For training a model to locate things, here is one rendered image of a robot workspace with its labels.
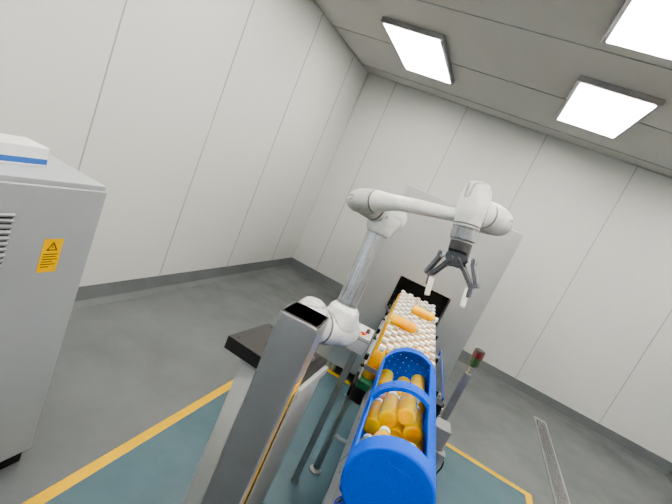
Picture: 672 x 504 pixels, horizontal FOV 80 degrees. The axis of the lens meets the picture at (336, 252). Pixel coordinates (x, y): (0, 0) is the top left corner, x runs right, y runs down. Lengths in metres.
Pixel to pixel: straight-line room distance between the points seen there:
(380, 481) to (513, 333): 5.18
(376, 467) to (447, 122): 5.59
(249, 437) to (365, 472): 0.76
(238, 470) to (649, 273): 6.17
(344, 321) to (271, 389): 1.32
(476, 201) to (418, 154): 5.01
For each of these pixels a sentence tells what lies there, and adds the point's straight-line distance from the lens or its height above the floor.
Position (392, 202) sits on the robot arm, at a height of 1.86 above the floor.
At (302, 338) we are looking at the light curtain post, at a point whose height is 1.68.
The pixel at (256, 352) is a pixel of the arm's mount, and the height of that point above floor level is 1.06.
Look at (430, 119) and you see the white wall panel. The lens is 6.48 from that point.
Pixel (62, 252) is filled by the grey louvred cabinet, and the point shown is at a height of 1.16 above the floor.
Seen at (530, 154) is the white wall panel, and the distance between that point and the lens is 6.32.
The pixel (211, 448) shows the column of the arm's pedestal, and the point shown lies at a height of 0.50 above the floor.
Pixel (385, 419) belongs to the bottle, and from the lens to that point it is 1.66.
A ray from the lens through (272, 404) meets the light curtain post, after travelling 0.61.
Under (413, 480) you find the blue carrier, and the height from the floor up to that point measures 1.17.
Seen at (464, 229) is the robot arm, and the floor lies 1.88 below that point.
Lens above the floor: 1.91
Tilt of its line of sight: 11 degrees down
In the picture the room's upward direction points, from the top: 24 degrees clockwise
